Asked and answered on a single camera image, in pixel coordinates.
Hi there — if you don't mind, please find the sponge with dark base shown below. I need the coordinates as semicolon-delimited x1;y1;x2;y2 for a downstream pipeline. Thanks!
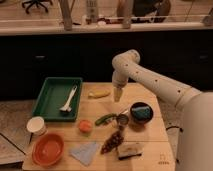
117;143;142;160

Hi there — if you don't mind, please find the yellow banana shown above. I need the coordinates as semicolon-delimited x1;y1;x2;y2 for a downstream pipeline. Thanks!
88;91;110;99

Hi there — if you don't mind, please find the metal measuring cup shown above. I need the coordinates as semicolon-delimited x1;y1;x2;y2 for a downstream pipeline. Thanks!
116;109;129;130

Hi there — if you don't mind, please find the black office chair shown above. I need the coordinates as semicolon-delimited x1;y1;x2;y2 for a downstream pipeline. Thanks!
21;0;53;14

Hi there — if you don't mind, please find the orange bowl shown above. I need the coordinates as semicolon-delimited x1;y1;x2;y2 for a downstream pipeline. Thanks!
32;133;64;167

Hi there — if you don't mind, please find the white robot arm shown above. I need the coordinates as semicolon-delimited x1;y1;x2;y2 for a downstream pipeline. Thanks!
112;49;213;171

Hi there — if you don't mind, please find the blue object in bowl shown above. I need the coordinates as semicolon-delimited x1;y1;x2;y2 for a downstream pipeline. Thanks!
132;107;151;120

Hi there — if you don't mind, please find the person in background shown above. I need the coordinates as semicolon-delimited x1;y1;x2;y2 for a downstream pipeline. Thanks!
116;0;171;23

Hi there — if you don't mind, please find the black bowl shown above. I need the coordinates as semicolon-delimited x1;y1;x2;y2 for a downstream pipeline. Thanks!
130;102;153;125

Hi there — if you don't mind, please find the light blue cloth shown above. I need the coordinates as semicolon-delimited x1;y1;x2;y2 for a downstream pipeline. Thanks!
69;142;99;166

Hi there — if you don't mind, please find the white spatula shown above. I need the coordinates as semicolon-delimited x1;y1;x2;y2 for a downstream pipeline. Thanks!
60;86;77;112

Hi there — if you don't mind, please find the white paper cup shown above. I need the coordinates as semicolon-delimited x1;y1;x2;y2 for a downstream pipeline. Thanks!
26;116;46;135

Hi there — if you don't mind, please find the bunch of dark grapes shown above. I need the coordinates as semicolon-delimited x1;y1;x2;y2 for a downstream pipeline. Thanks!
101;131;124;154

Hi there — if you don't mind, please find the green pepper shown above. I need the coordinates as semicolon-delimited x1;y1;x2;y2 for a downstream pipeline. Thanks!
95;113;116;126

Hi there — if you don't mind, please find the green plastic tray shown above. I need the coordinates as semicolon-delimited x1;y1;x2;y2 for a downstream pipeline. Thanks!
32;77;83;122

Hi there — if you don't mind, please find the small orange cup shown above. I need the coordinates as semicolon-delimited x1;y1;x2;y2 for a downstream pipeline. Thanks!
78;120;93;133

